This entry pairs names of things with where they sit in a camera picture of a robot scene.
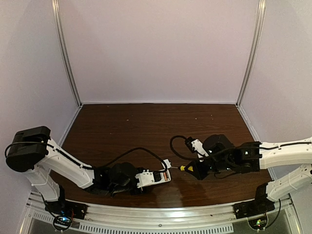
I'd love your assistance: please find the yellow handled screwdriver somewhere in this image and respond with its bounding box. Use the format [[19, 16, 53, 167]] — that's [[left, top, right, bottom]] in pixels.
[[170, 165, 194, 173]]

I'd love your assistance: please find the white battery cover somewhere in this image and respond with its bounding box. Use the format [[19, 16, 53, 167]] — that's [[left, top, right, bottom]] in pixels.
[[162, 159, 172, 169]]

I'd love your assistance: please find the white remote control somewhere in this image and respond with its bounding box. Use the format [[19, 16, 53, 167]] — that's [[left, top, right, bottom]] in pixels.
[[145, 171, 172, 187]]

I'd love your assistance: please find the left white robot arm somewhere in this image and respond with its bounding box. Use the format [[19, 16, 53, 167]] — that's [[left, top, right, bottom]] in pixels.
[[4, 126, 156, 202]]

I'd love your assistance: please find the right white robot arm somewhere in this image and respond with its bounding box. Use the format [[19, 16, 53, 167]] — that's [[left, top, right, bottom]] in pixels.
[[180, 135, 312, 202]]

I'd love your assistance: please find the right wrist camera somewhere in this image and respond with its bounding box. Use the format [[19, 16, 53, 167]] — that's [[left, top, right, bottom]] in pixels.
[[185, 137, 207, 158]]

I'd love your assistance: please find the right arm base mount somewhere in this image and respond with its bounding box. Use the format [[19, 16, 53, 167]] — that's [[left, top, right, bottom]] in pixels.
[[233, 196, 275, 231]]

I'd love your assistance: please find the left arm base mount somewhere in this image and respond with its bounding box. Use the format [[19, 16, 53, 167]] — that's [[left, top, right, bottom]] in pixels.
[[43, 200, 88, 232]]

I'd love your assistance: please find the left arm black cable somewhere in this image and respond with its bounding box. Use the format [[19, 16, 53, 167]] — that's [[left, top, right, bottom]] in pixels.
[[4, 140, 168, 171]]

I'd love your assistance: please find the front aluminium rail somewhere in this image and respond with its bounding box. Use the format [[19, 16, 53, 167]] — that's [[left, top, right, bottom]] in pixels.
[[17, 192, 303, 234]]

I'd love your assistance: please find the right aluminium frame post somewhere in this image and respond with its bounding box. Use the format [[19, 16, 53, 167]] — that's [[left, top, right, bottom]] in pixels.
[[236, 0, 266, 108]]

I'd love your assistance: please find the aluminium frame post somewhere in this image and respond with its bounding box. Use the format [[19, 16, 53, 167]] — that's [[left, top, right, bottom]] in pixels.
[[51, 0, 82, 107], [236, 0, 266, 108]]

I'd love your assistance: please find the left aluminium frame post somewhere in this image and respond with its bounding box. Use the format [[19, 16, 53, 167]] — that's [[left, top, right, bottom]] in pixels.
[[51, 0, 82, 107]]

